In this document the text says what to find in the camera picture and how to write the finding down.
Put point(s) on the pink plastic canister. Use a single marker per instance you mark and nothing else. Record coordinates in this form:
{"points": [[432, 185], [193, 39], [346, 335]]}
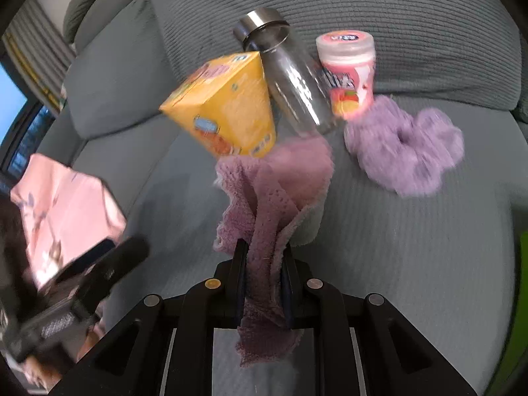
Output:
{"points": [[350, 74]]}

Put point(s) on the yellow carton box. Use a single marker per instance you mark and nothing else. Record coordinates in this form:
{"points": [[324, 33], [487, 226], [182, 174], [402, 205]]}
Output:
{"points": [[231, 107]]}

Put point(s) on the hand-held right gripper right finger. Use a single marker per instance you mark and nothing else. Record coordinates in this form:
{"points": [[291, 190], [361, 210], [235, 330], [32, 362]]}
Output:
{"points": [[287, 293]]}

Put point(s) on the mauve towel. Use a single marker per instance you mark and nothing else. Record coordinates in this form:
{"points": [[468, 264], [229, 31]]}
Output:
{"points": [[268, 198]]}

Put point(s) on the glass bottle with steel cap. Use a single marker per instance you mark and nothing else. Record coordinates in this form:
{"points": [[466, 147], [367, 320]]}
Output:
{"points": [[293, 82]]}

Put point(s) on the green box with white inside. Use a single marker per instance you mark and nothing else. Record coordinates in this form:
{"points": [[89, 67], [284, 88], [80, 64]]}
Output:
{"points": [[523, 280]]}

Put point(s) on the grey sofa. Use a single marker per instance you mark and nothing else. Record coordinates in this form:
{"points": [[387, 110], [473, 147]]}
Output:
{"points": [[412, 255]]}

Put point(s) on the purple scrunchie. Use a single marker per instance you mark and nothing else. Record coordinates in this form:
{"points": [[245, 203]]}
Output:
{"points": [[392, 152]]}

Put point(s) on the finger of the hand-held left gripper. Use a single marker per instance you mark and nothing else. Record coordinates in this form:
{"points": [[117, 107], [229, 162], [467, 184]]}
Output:
{"points": [[86, 260], [119, 260]]}

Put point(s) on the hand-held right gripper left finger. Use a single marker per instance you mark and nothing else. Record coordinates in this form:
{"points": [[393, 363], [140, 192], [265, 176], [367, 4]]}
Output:
{"points": [[239, 284]]}

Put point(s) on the dark cloth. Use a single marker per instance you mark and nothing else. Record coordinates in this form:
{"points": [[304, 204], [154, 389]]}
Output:
{"points": [[12, 247]]}

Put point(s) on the grey curtain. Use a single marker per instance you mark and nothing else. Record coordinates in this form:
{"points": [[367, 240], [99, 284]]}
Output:
{"points": [[37, 49]]}

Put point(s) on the pink blanket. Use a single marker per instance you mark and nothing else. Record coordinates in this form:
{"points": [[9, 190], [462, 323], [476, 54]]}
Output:
{"points": [[66, 206]]}

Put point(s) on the window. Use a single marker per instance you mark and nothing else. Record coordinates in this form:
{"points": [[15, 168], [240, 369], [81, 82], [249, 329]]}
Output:
{"points": [[16, 107]]}

